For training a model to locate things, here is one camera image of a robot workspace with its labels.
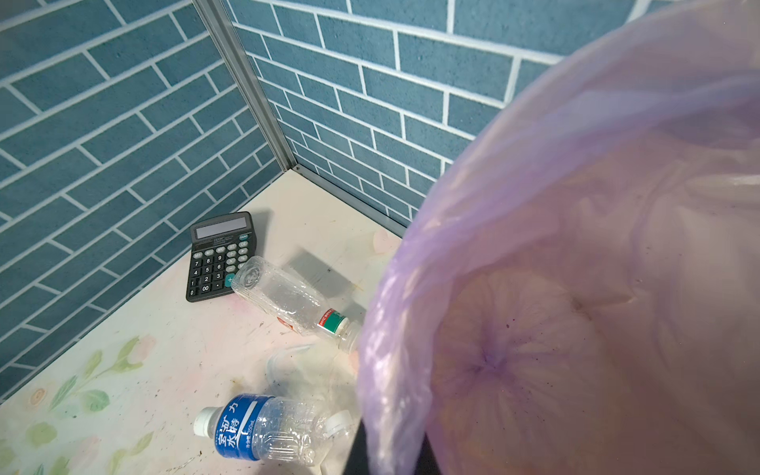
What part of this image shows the purple plastic bin liner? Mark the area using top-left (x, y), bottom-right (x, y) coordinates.
top-left (357, 1), bottom-right (759, 474)

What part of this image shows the frosted clear square bottle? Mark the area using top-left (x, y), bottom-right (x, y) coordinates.
top-left (265, 344), bottom-right (359, 414)

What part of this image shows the black desk calculator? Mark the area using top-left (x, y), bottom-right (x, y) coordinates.
top-left (185, 211), bottom-right (257, 303)

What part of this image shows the clear bottle blue label white cap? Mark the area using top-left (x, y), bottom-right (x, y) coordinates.
top-left (193, 394), bottom-right (353, 467)

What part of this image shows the clear bottle green red neck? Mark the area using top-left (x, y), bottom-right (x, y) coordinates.
top-left (231, 256), bottom-right (361, 353)

